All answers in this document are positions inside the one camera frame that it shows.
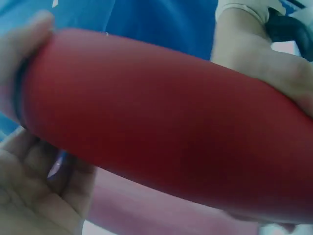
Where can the red cylindrical bottle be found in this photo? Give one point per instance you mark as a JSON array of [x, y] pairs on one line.
[[156, 117]]

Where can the person's left hand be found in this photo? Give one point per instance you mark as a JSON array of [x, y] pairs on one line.
[[22, 195]]

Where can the person's right forearm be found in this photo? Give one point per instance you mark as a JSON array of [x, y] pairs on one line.
[[242, 12]]

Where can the person's right fingers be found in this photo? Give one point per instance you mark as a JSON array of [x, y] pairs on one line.
[[264, 219]]

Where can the black wrist band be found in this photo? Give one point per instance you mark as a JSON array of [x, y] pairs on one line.
[[286, 27]]

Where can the person's right hand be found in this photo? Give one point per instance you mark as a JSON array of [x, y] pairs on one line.
[[247, 54]]

